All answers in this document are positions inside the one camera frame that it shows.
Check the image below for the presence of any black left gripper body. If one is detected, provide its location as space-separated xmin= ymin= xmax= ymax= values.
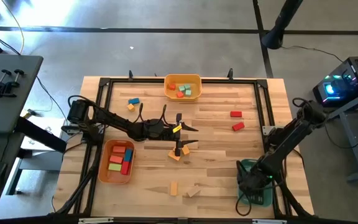
xmin=152 ymin=120 xmax=177 ymax=142

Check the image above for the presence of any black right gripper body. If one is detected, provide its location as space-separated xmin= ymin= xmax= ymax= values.
xmin=237 ymin=167 xmax=273 ymax=195

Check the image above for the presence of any yellow plastic bin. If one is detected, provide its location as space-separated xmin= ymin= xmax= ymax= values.
xmin=163 ymin=73 xmax=203 ymax=102

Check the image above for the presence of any tan wooden block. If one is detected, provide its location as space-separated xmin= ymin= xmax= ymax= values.
xmin=186 ymin=185 xmax=202 ymax=198

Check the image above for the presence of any orange plastic bin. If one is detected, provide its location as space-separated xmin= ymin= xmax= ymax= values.
xmin=98 ymin=138 xmax=136 ymax=185

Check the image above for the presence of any teal plastic bin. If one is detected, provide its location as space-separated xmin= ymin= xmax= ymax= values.
xmin=237 ymin=158 xmax=274 ymax=208

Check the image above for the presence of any silver mounting plate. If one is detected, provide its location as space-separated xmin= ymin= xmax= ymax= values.
xmin=262 ymin=124 xmax=277 ymax=136

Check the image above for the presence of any workbench with blue-grey legs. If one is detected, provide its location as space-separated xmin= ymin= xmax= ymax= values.
xmin=323 ymin=86 xmax=358 ymax=184

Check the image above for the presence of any white sheet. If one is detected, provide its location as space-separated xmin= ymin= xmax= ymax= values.
xmin=19 ymin=108 xmax=71 ymax=158

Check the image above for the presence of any black desk beam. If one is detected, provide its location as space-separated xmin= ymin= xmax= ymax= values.
xmin=14 ymin=116 xmax=68 ymax=154

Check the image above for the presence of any black computer tower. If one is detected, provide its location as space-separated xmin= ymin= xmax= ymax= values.
xmin=311 ymin=55 xmax=358 ymax=109

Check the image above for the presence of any black floor stand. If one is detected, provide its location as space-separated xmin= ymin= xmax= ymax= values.
xmin=260 ymin=0 xmax=305 ymax=50

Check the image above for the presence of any dark grey desk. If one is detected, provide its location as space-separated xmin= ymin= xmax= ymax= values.
xmin=0 ymin=52 xmax=45 ymax=212

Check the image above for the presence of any silver bracket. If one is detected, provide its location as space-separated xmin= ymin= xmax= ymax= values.
xmin=252 ymin=218 xmax=288 ymax=224
xmin=78 ymin=217 xmax=115 ymax=224

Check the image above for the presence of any black aluminium table frame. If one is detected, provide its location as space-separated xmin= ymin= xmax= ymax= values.
xmin=50 ymin=76 xmax=315 ymax=224

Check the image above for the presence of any black floor cable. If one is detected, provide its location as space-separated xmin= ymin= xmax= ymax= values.
xmin=323 ymin=123 xmax=358 ymax=151
xmin=0 ymin=26 xmax=70 ymax=124
xmin=280 ymin=44 xmax=345 ymax=63

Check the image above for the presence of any yellow cable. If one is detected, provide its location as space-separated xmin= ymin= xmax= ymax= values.
xmin=0 ymin=0 xmax=26 ymax=55

